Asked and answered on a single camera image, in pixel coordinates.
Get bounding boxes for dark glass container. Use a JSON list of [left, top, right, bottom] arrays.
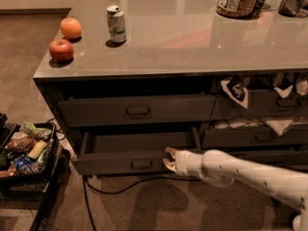
[[278, 0, 304, 17]]

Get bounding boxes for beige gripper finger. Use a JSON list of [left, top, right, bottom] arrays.
[[165, 147, 180, 159], [163, 158, 177, 173]]

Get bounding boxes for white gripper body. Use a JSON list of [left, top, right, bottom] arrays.
[[174, 150, 204, 178]]

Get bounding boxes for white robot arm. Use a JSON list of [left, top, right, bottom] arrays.
[[163, 147, 308, 231]]

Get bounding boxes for grey cabinet with countertop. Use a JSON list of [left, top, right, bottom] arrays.
[[32, 0, 308, 178]]

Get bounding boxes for white paper in drawer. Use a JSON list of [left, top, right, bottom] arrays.
[[214, 116, 295, 137]]

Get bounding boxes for black white snack bag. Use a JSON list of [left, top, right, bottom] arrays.
[[220, 75, 248, 109]]

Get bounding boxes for black tray of snacks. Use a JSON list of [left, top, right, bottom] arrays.
[[0, 114, 58, 187]]

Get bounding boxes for red apple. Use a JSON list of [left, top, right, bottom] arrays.
[[49, 38, 74, 62]]

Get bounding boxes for orange fruit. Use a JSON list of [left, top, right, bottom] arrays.
[[60, 17, 82, 39]]

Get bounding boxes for green white soda can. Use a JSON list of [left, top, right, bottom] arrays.
[[106, 5, 126, 43]]

